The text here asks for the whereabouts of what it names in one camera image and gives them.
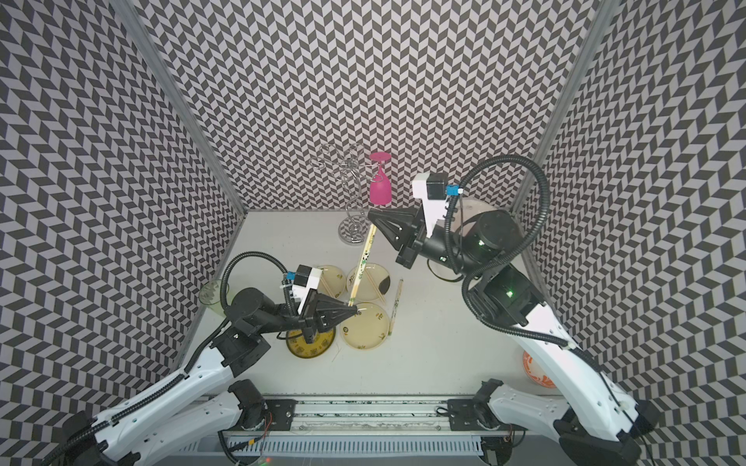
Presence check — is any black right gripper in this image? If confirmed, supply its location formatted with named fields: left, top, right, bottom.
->
left=370, top=206, right=491, bottom=281

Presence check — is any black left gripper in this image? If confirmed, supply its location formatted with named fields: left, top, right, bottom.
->
left=254, top=287, right=357, bottom=345

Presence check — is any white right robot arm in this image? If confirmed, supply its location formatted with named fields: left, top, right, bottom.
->
left=367, top=155, right=661, bottom=465

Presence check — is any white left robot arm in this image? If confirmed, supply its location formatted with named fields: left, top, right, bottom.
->
left=42, top=252, right=359, bottom=465

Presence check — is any cream plate left rear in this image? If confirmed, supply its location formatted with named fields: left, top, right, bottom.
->
left=319, top=265, right=347, bottom=299

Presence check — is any yellow patterned plate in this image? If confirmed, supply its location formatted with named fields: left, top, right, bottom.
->
left=286, top=329, right=336, bottom=359

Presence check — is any pink wine glass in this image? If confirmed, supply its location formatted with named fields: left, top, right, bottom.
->
left=369, top=151, right=392, bottom=206

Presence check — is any cream plate with red stamps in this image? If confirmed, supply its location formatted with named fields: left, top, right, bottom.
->
left=339, top=302, right=390, bottom=351

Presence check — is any white trash bin with bag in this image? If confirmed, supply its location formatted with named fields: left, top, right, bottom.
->
left=452, top=198, right=497, bottom=231

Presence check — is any chrome glass rack stand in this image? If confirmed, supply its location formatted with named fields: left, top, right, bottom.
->
left=311, top=143, right=372, bottom=246

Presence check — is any green drinking glass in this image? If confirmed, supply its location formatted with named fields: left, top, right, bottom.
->
left=197, top=280, right=225, bottom=316

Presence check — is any orange patterned bowl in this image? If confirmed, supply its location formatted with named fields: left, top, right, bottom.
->
left=522, top=351, right=557, bottom=389

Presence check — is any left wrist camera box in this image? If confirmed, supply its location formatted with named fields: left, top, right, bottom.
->
left=285, top=265, right=322, bottom=316

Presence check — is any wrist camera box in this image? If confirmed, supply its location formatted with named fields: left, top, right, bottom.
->
left=412, top=172, right=462, bottom=238
left=285, top=265, right=322, bottom=316

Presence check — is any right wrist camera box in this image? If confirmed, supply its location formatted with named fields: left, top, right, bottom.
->
left=412, top=172, right=462, bottom=238

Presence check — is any metal base rail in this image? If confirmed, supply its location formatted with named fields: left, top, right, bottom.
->
left=174, top=395, right=584, bottom=466

